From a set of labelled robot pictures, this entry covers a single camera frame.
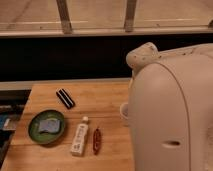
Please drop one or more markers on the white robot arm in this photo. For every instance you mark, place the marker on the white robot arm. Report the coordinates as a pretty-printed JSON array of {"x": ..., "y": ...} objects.
[{"x": 170, "y": 106}]

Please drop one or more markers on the black rectangular block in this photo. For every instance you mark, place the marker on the black rectangular block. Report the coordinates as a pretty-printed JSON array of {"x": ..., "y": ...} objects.
[{"x": 65, "y": 98}]

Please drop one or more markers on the red-brown oblong object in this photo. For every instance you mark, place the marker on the red-brown oblong object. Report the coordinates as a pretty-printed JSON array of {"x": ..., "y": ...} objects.
[{"x": 96, "y": 141}]

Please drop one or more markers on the white tube bottle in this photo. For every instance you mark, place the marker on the white tube bottle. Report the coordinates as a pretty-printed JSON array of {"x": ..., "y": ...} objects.
[{"x": 79, "y": 140}]

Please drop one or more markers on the blue sponge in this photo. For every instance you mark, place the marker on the blue sponge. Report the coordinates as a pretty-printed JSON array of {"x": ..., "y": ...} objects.
[{"x": 49, "y": 126}]

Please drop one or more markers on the green plate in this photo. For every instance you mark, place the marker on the green plate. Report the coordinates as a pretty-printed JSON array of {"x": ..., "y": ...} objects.
[{"x": 45, "y": 138}]

